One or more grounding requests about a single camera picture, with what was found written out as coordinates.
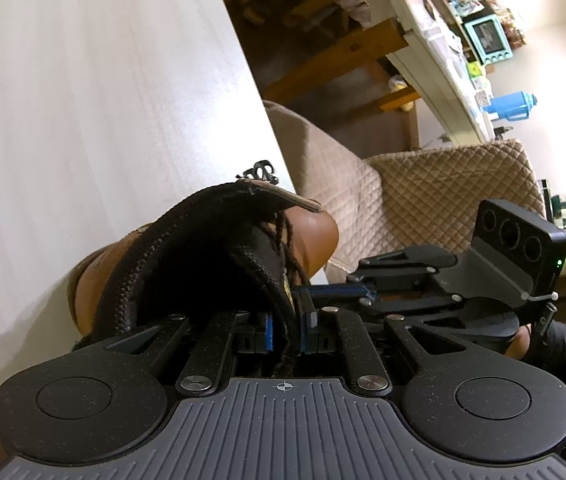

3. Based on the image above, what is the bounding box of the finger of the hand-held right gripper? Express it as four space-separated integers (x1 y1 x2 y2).
347 245 458 282
293 284 464 318

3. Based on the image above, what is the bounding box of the person's right hand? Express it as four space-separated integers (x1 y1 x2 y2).
505 325 532 361

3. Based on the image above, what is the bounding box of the quilted beige sofa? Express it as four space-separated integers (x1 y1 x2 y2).
263 100 548 286

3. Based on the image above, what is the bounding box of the white dining table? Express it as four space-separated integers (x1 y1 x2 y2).
263 0 498 147

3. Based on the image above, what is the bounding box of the tan leather boot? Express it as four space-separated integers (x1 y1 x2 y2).
66 160 340 378

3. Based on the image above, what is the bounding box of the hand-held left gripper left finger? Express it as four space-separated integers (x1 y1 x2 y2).
104 311 276 397

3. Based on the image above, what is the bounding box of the teal mini oven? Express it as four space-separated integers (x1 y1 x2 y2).
463 7 514 66

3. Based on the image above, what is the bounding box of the clear glass jar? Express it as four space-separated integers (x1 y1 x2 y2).
540 178 566 222

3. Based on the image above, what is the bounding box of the dark brown shoelace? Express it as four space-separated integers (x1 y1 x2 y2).
255 210 310 291

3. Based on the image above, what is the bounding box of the blue thermos jug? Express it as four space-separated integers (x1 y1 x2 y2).
483 91 538 122

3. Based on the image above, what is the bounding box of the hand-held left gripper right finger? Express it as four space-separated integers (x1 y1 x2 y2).
299 306 466 397

